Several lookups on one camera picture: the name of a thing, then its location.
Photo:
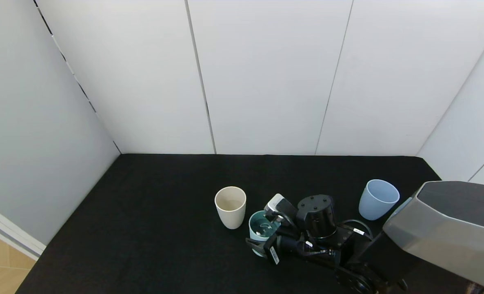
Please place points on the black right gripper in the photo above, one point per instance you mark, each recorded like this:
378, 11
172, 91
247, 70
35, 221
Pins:
273, 254

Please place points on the teal plastic cup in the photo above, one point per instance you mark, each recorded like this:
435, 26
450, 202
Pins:
255, 230

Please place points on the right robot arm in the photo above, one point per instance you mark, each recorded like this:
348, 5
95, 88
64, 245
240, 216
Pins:
450, 220

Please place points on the cream plastic cup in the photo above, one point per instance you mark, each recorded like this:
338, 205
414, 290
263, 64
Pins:
230, 214

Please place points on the black table cloth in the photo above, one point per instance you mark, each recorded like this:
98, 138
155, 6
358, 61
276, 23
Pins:
144, 228

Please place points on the light blue plastic cup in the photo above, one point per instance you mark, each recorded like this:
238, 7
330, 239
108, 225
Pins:
374, 206

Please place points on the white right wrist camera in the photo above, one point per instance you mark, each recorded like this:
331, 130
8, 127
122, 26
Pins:
278, 203

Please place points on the white panel frame rail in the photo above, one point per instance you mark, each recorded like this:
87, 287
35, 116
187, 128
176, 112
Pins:
9, 237

